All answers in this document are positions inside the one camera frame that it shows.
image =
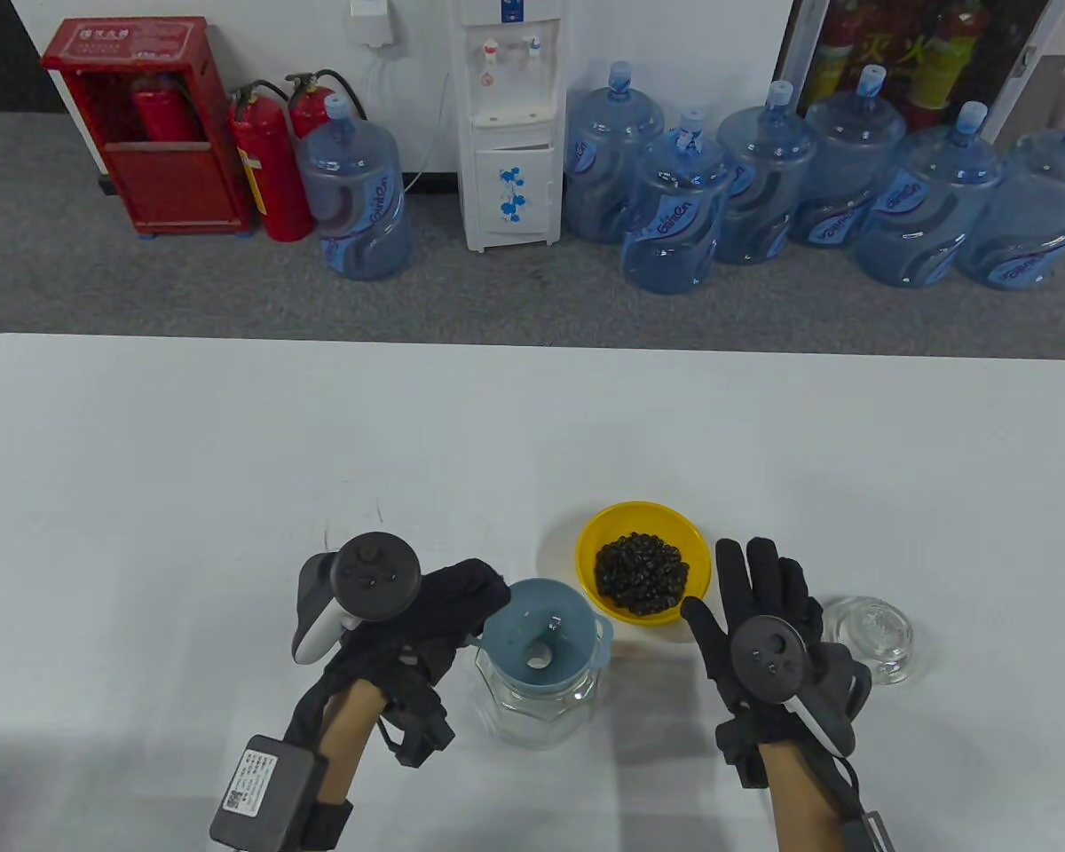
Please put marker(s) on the person's left hand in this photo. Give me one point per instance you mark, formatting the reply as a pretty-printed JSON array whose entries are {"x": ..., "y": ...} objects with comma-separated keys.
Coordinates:
[{"x": 461, "y": 599}]

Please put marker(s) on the person's right hand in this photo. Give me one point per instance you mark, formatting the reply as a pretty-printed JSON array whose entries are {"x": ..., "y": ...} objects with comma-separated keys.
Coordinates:
[{"x": 763, "y": 590}]

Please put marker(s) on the person's right middle finger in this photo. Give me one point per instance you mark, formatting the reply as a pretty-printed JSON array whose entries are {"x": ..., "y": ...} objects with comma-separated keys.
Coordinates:
[{"x": 764, "y": 577}]

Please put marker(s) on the person's right thumb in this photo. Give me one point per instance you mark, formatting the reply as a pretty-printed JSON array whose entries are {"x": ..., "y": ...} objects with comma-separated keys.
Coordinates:
[{"x": 706, "y": 632}]

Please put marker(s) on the person's left fingers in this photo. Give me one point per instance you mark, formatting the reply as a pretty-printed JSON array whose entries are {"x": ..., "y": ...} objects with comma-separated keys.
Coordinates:
[{"x": 477, "y": 587}]

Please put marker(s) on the person's right little finger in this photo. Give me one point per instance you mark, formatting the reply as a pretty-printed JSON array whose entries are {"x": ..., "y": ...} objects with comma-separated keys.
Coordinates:
[{"x": 813, "y": 619}]

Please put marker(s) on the person's right forearm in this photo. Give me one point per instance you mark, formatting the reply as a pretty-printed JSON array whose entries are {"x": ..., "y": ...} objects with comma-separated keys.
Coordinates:
[{"x": 803, "y": 799}]

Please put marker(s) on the person's left forearm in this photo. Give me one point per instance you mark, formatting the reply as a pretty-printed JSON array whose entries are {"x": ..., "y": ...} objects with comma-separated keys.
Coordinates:
[{"x": 355, "y": 737}]

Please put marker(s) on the black right controller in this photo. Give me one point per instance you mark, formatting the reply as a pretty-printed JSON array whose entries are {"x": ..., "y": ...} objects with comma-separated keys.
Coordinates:
[{"x": 772, "y": 657}]

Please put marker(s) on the clear glass jar lid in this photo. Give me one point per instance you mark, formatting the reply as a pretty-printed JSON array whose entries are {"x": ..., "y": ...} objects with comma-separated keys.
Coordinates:
[{"x": 870, "y": 635}]

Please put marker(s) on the blue plastic funnel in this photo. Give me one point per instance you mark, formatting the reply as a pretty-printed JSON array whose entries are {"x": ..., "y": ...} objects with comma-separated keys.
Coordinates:
[{"x": 541, "y": 626}]

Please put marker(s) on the pile of black beans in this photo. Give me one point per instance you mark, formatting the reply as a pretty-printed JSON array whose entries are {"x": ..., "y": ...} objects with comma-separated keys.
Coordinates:
[{"x": 641, "y": 572}]

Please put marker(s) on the white and black left controller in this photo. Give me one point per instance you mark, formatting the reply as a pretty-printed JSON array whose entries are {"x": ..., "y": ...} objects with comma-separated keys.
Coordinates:
[{"x": 373, "y": 577}]

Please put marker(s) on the black right glove sensor module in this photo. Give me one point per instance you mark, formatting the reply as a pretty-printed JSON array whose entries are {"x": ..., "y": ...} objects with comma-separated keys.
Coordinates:
[{"x": 741, "y": 750}]

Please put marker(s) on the black glove sensor module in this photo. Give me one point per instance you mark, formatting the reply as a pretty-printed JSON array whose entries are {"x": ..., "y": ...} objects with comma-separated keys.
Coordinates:
[
  {"x": 741, "y": 750},
  {"x": 419, "y": 729}
]

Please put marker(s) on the clear glass jar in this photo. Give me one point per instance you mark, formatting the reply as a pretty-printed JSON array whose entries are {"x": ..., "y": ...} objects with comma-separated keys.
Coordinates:
[{"x": 532, "y": 714}]

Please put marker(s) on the yellow plastic bowl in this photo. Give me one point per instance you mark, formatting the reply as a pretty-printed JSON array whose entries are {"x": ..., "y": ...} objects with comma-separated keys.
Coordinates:
[{"x": 608, "y": 532}]

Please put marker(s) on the black left glove sensor module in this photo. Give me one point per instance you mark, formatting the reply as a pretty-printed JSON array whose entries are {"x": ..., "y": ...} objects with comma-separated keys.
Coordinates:
[{"x": 419, "y": 729}]

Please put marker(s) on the row of blue water jugs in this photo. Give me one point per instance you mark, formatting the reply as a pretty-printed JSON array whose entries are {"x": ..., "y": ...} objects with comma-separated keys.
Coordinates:
[{"x": 852, "y": 195}]

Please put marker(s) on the large blue water bottle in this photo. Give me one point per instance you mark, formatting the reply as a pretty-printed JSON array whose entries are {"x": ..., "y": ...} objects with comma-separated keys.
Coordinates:
[{"x": 357, "y": 200}]

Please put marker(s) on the white water dispenser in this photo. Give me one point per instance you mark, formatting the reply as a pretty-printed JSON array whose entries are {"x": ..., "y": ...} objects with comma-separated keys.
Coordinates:
[{"x": 508, "y": 142}]

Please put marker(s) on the red fire extinguisher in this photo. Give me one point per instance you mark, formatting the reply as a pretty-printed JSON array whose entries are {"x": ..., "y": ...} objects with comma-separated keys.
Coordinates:
[
  {"x": 161, "y": 114},
  {"x": 271, "y": 173},
  {"x": 309, "y": 111}
]

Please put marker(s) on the red fire extinguisher cabinet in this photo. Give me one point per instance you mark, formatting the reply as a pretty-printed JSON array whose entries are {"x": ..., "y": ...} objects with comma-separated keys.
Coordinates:
[{"x": 177, "y": 186}]

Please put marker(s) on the glass door display cabinet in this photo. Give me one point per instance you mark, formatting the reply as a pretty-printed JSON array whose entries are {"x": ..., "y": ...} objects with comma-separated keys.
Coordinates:
[{"x": 923, "y": 53}]

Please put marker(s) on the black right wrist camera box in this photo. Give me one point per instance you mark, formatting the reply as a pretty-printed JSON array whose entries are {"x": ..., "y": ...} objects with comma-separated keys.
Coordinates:
[{"x": 870, "y": 834}]

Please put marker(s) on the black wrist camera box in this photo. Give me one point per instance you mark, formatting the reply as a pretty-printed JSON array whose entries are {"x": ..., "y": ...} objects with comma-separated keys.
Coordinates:
[
  {"x": 271, "y": 790},
  {"x": 870, "y": 834}
]

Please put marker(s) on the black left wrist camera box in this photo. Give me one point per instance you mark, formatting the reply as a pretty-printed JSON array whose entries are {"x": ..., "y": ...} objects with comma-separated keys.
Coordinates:
[{"x": 271, "y": 790}]

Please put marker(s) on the white wall power box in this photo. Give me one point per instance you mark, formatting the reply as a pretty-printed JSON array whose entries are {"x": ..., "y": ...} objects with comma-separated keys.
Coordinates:
[{"x": 373, "y": 21}]

